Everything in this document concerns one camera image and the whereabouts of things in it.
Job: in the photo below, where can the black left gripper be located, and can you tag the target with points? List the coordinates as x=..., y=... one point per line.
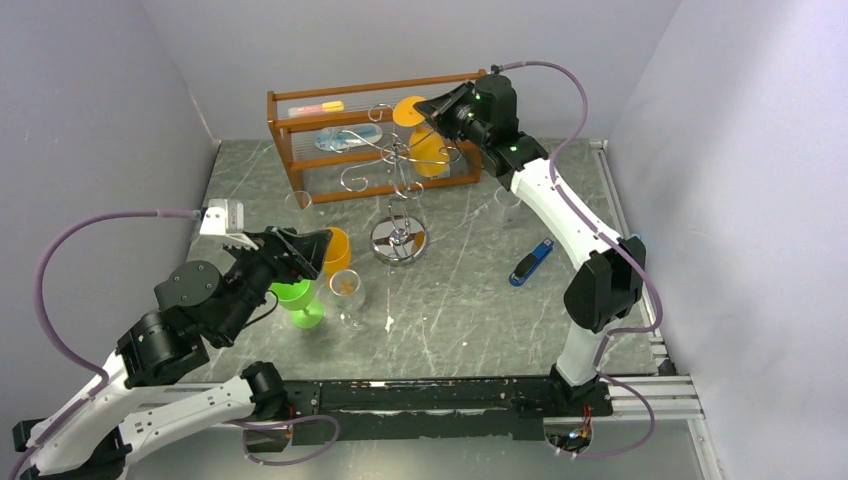
x=308, y=251

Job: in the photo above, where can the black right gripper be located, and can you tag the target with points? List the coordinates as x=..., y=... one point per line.
x=456, y=116

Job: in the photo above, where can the yellow plastic wine glass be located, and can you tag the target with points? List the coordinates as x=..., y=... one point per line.
x=427, y=149

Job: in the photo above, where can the green plastic wine glass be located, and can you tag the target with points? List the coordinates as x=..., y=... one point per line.
x=305, y=310

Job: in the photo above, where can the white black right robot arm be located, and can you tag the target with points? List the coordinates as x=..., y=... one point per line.
x=607, y=283

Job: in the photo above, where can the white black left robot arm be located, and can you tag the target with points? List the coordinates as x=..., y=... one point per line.
x=107, y=426

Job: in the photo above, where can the clear wine glass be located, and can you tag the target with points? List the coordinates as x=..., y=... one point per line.
x=349, y=297

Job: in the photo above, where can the wooden shelf rack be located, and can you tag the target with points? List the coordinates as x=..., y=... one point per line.
x=331, y=177

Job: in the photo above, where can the chrome wine glass rack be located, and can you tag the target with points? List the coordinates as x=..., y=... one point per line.
x=400, y=239

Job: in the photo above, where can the orange plastic cup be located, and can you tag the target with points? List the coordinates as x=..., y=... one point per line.
x=338, y=255

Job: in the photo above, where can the clear glass right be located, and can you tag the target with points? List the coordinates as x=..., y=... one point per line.
x=506, y=208

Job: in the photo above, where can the blue packaged item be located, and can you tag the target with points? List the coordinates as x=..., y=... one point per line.
x=343, y=138

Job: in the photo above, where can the pink yellow marker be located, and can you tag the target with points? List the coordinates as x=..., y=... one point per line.
x=316, y=109

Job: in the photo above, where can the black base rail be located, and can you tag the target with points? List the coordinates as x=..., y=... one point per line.
x=400, y=409

